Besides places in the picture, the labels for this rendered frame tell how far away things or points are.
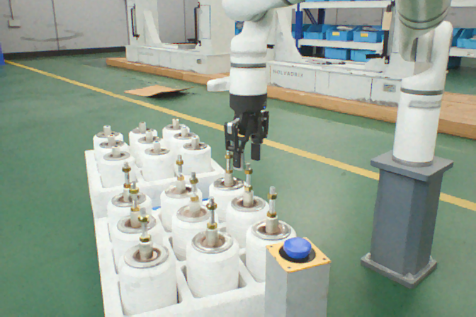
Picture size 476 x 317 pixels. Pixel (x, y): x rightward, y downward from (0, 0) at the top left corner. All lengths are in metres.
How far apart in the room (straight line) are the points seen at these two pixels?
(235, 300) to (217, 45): 3.43
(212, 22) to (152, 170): 2.87
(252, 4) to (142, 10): 4.45
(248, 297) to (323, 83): 2.39
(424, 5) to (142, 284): 0.64
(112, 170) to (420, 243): 0.83
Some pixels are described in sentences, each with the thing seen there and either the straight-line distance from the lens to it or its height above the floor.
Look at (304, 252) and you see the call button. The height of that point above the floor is 0.33.
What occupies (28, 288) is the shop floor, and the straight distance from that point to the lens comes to 1.19.
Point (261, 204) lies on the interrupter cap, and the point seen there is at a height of 0.25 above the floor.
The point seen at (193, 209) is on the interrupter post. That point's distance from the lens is 0.85.
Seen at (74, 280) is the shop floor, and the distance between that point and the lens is 1.17.
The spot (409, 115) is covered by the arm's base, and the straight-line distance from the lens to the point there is 1.03.
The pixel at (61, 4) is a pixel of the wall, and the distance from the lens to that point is 7.12.
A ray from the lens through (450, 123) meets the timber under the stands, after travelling 2.54.
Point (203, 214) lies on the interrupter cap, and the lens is 0.86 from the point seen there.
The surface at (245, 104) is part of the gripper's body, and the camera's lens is 0.79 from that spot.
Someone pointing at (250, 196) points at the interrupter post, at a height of 0.27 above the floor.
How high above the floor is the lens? 0.65
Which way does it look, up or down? 17 degrees down
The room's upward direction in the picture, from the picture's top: straight up
